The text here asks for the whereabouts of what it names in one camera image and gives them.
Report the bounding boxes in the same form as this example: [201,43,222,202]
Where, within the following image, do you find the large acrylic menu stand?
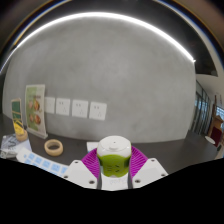
[24,83,49,140]

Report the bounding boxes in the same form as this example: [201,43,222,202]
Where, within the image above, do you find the green and white charger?
[96,135,133,178]

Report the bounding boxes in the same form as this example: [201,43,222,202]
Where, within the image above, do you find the glass partition wall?
[191,79,224,134]

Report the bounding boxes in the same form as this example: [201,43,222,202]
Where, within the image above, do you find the beige tape roll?
[44,138,64,157]

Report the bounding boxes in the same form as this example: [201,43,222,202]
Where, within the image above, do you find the white power strip, blue sockets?
[15,147,130,192]

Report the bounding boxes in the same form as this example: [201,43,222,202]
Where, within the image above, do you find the clear plastic bag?
[0,133,33,160]

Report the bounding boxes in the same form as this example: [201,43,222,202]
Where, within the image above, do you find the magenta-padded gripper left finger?
[62,148,101,190]

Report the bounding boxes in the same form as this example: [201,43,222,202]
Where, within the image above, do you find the curved ceiling light strip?
[0,12,197,74]

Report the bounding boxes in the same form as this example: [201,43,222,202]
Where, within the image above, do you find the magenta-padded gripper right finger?
[128,145,169,189]

